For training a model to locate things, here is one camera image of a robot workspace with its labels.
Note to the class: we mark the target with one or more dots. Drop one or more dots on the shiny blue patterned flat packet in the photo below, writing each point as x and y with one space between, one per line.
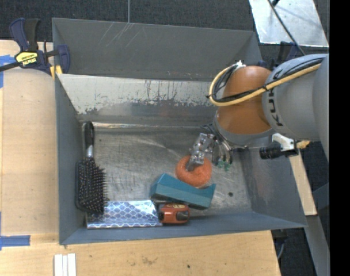
126 215

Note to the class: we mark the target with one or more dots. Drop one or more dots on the black hairbrush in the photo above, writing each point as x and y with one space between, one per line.
90 185

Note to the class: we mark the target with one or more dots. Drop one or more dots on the orange and black tape measure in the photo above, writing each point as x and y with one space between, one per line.
175 214

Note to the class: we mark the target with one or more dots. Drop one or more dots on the grey metal bin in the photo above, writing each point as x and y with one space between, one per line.
152 142

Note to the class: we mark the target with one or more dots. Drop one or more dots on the black cylinder on white bracket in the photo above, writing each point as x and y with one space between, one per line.
274 151

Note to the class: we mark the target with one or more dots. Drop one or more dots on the teal tape dispenser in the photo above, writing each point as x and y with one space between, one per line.
180 193

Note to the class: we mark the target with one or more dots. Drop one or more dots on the pale wood board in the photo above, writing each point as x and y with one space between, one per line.
28 154

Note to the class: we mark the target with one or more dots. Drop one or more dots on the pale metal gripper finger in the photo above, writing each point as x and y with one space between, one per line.
197 160

